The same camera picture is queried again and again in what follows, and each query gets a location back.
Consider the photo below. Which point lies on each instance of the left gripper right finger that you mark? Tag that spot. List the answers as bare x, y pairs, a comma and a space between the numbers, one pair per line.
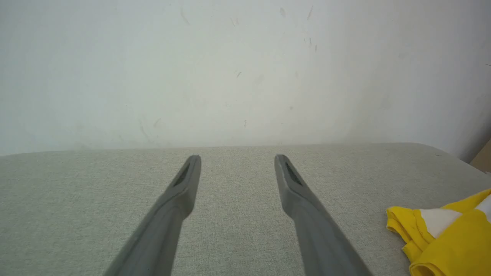
318, 237

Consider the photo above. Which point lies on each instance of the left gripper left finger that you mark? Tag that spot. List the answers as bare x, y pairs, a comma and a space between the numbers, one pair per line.
161, 230

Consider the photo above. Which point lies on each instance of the yellow cartoon print shirt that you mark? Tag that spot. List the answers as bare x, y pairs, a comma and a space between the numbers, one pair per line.
460, 245

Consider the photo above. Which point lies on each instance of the brown cardboard box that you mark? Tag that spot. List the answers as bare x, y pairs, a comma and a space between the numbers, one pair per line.
484, 161

